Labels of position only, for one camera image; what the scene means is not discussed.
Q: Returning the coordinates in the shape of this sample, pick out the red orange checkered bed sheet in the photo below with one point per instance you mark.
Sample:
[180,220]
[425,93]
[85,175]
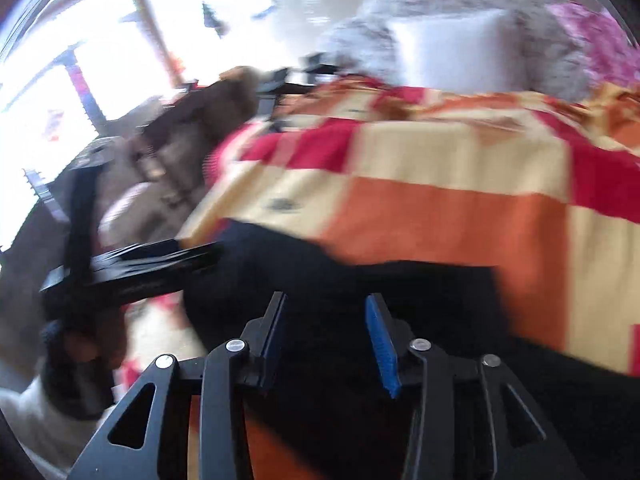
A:
[450,170]

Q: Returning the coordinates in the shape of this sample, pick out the pink floral cloth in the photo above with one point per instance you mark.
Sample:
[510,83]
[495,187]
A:
[595,45]

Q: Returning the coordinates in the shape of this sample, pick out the black metal stand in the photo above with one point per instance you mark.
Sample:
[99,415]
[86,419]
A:
[280,87]

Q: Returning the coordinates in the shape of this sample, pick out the black pants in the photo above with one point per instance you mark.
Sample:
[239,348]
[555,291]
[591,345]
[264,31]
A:
[325,280]

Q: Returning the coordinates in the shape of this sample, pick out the person's left hand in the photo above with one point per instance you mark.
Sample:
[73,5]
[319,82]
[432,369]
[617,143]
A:
[95,342]

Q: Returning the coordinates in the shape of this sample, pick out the grey speckled blanket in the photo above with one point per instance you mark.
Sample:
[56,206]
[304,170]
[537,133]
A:
[550,55]

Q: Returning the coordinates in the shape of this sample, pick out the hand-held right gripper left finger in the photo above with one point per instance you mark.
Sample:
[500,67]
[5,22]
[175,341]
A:
[273,347]

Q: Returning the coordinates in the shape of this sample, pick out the bright window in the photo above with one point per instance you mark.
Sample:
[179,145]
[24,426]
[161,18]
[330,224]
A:
[60,60]

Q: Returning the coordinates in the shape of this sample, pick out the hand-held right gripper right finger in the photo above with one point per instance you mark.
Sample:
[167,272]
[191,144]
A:
[382,355]

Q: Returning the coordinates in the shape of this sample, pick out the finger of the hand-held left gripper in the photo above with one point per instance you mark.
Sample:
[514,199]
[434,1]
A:
[142,251]
[170,272]

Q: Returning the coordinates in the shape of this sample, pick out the white pillow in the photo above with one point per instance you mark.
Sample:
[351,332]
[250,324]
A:
[455,50]

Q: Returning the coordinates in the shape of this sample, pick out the brown upholstered chair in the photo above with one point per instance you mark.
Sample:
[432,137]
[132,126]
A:
[200,125]

